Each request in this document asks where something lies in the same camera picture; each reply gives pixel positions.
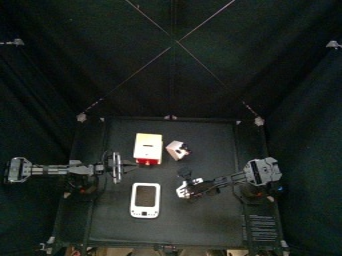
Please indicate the white handheld device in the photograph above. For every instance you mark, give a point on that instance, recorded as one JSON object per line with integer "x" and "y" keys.
{"x": 144, "y": 200}

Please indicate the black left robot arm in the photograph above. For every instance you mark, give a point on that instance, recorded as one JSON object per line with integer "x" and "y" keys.
{"x": 53, "y": 170}

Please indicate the white carton box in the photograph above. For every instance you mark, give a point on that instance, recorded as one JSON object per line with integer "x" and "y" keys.
{"x": 175, "y": 149}

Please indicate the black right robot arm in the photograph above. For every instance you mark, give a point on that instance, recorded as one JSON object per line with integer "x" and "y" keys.
{"x": 261, "y": 171}

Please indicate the white text label sticker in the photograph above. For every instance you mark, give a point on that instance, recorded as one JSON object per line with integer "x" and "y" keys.
{"x": 261, "y": 230}

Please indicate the red and cream box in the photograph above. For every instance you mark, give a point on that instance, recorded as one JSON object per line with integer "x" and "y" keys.
{"x": 146, "y": 146}

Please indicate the grey metal frame bracket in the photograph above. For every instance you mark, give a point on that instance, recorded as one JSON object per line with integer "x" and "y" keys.
{"x": 13, "y": 42}
{"x": 332, "y": 44}
{"x": 80, "y": 117}
{"x": 259, "y": 121}
{"x": 169, "y": 117}

